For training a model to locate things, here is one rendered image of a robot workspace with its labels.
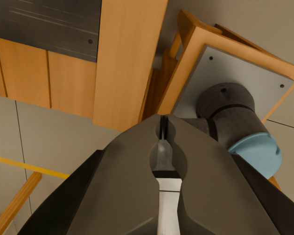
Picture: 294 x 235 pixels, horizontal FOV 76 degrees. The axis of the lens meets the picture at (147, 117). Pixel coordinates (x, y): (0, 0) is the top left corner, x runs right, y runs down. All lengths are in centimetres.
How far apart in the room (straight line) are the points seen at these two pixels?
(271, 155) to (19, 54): 64
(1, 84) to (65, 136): 137
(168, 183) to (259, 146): 17
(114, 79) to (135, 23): 15
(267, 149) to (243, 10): 115
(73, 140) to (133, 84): 157
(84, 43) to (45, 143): 178
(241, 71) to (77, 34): 41
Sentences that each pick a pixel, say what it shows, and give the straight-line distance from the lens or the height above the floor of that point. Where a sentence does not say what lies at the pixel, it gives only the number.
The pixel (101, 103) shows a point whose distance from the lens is 56.
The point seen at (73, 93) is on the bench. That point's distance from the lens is 61.
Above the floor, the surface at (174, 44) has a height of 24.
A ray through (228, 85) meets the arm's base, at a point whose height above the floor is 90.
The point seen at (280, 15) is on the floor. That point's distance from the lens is 152.
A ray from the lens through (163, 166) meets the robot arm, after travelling 36.
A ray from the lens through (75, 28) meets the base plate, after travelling 52.
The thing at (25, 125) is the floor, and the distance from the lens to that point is 218.
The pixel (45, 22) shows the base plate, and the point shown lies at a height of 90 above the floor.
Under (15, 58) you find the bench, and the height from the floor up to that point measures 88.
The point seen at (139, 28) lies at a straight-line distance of 47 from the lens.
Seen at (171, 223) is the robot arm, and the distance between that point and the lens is 37.
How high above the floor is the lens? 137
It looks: 57 degrees down
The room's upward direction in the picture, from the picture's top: 169 degrees counter-clockwise
